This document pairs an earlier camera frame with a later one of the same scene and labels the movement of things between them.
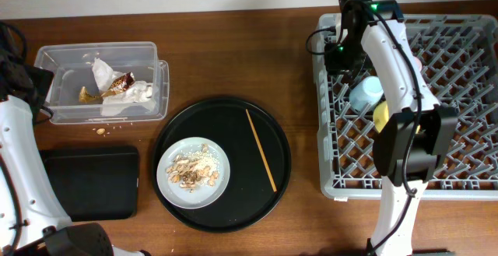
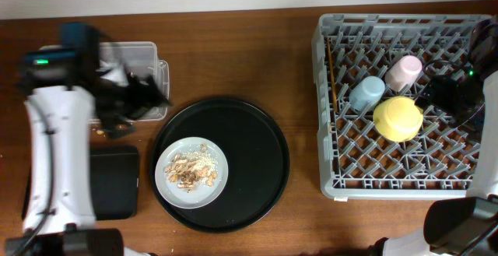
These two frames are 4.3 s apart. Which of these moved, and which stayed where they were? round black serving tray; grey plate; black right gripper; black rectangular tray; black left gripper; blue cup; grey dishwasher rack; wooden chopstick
Moved: black right gripper; black left gripper; wooden chopstick
Stayed: black rectangular tray; blue cup; round black serving tray; grey plate; grey dishwasher rack
